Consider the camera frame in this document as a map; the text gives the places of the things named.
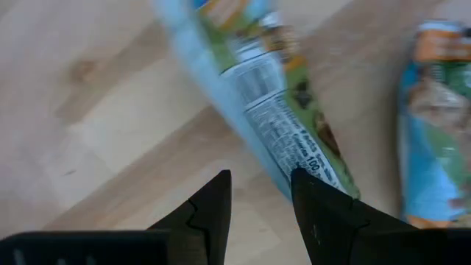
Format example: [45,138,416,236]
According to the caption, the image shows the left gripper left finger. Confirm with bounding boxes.
[149,169,232,265]

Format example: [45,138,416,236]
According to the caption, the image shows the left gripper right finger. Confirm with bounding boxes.
[291,168,415,265]

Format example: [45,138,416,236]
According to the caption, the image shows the silver green granola bar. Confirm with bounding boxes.
[152,0,361,202]

